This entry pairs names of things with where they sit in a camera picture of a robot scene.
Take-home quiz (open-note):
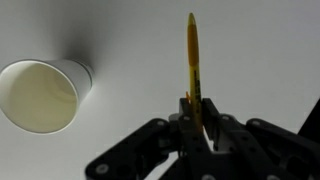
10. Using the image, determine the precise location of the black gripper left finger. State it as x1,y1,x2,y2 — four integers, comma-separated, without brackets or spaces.
84,97,208,180

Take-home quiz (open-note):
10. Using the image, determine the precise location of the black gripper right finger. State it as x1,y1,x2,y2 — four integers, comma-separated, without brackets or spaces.
201,97,320,180

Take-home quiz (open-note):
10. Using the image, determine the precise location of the yellow pen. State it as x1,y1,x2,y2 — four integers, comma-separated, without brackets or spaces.
185,12,205,134

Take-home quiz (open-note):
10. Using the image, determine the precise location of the white paper cup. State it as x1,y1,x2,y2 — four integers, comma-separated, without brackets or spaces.
0,58,95,135

